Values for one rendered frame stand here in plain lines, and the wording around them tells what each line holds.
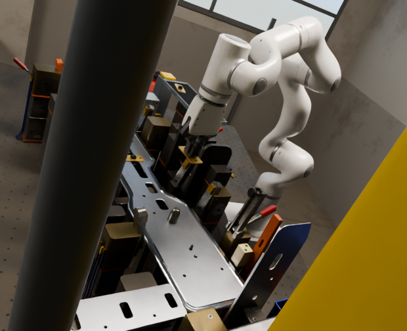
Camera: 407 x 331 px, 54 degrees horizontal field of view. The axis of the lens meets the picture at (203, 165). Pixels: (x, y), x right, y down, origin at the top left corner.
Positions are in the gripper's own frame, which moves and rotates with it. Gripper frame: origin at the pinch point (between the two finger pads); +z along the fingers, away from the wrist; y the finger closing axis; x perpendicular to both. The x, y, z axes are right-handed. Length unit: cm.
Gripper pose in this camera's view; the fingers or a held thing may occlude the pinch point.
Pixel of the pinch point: (193, 148)
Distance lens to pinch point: 112.3
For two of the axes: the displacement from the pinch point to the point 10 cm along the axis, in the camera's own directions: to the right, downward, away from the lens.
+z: -3.4, 8.2, 4.6
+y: -7.8, 0.2, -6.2
